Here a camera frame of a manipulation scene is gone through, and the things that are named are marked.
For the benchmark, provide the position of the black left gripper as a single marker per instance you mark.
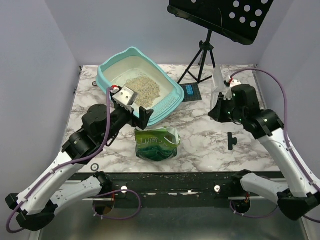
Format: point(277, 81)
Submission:
point(144, 116)

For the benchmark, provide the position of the black lego baseplate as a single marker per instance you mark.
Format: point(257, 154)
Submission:
point(197, 95)

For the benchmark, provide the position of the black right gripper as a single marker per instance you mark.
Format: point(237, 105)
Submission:
point(219, 107)

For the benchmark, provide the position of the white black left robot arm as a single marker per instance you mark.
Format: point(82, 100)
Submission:
point(36, 206)

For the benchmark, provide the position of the green litter bag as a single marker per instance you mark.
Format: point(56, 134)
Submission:
point(157, 144)

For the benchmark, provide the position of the beige litter pile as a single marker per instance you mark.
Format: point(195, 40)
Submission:
point(148, 90)

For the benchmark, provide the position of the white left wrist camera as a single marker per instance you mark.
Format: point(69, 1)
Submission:
point(124, 96)

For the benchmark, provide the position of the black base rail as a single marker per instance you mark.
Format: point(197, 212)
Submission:
point(182, 190)

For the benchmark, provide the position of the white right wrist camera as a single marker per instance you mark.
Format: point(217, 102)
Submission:
point(229, 84)

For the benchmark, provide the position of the black bag clip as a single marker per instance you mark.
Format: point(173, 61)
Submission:
point(231, 141)

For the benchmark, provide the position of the teal cat litter box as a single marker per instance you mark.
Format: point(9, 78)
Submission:
point(132, 63)

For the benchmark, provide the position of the clear plastic scoop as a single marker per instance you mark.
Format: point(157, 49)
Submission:
point(218, 86)

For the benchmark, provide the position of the black tripod stand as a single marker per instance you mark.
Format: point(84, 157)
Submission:
point(205, 48)

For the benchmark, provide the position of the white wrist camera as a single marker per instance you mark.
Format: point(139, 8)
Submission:
point(124, 96)
point(229, 84)

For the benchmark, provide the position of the black music stand tray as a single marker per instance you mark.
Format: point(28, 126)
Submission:
point(237, 20)

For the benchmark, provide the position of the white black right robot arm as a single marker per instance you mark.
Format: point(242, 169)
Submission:
point(299, 194)

